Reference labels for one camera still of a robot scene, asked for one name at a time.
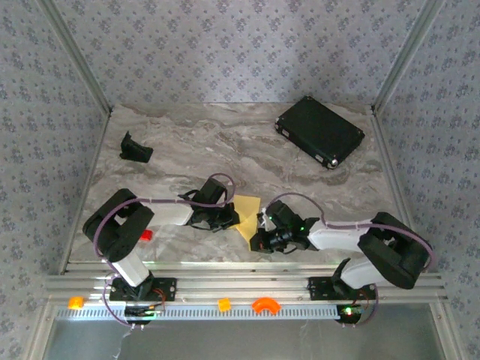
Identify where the yellow square paper sheet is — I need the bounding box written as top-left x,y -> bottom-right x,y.
232,194 -> 263,242

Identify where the orange curved plastic piece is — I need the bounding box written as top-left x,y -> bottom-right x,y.
251,297 -> 281,315

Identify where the small black plastic holder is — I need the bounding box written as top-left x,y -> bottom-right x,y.
118,130 -> 154,164

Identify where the black hard case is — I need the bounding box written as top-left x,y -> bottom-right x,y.
274,95 -> 366,170

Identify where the narrow aluminium extrusion rail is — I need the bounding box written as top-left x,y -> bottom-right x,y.
59,261 -> 427,277

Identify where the wide aluminium extrusion rail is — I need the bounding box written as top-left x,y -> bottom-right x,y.
43,273 -> 449,304

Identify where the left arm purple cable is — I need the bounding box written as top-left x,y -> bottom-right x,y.
91,172 -> 237,332

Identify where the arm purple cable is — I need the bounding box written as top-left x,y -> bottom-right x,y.
266,192 -> 437,328
91,172 -> 237,332

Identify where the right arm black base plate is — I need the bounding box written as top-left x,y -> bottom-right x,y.
307,276 -> 377,302

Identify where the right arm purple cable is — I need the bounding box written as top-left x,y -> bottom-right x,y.
266,192 -> 437,328

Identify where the grey slotted cable duct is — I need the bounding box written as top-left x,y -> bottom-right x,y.
55,304 -> 352,322

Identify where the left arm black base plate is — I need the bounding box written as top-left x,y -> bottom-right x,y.
108,276 -> 178,303

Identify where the aluminium table side rail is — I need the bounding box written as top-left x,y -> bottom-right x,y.
370,106 -> 428,273
58,108 -> 114,275

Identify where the aluminium frame leg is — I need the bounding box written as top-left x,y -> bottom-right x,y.
428,301 -> 470,360
26,301 -> 58,360

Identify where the aluminium frame post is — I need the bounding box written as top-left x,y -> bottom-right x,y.
36,0 -> 114,116
370,0 -> 447,113

